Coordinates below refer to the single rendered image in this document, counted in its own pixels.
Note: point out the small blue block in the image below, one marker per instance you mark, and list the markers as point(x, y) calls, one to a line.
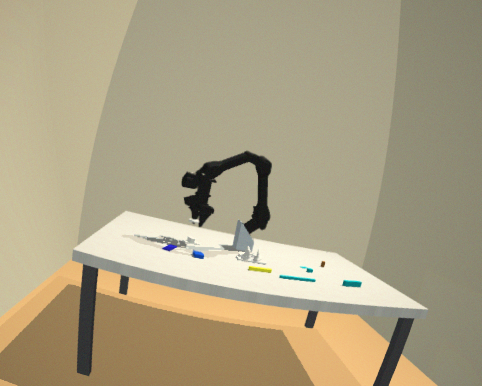
point(197, 254)

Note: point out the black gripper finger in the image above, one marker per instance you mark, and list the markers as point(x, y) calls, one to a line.
point(202, 218)
point(194, 213)

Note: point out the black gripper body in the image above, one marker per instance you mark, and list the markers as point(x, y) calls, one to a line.
point(203, 207)

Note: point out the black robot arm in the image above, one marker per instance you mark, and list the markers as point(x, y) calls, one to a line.
point(212, 169)

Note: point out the yellow flat bar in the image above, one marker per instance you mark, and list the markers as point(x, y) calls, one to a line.
point(251, 268)

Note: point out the teal rectangular bar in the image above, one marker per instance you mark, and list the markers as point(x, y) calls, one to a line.
point(352, 283)

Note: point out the dark blue flat bar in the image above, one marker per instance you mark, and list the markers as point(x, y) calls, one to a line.
point(170, 247)

